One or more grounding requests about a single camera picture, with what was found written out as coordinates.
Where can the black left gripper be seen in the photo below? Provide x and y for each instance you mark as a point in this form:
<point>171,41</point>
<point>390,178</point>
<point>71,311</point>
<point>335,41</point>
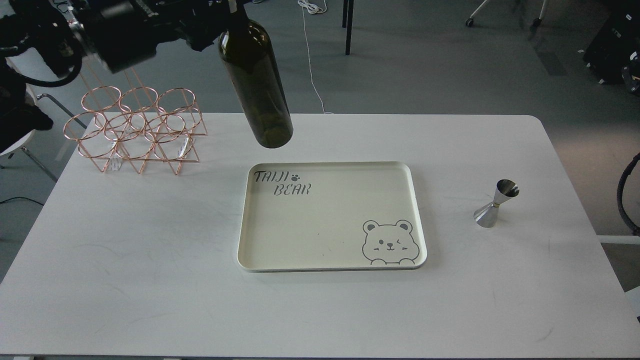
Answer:
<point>123,33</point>

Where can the dark green wine bottle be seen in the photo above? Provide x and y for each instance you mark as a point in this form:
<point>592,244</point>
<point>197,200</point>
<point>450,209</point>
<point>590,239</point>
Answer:
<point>247,53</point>

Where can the steel double jigger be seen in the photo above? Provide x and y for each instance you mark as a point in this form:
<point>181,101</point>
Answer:
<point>487,215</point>

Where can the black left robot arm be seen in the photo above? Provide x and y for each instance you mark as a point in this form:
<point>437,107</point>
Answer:
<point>64,46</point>

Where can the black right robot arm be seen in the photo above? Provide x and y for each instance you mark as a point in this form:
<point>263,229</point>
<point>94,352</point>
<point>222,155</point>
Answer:
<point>630,73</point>

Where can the black table leg right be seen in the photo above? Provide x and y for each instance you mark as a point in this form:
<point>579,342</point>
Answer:
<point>347,23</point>

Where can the cream bear print tray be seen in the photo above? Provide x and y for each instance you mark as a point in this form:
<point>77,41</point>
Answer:
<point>330,216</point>

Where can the white wheeled chair base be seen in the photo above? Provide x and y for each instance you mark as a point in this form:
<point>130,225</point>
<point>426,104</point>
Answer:
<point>517,10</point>

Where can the black equipment case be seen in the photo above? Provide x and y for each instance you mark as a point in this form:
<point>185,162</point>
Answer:
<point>613,45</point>

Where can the rose gold wire bottle rack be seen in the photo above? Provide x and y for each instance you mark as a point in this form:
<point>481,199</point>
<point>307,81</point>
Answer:
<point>136,126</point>

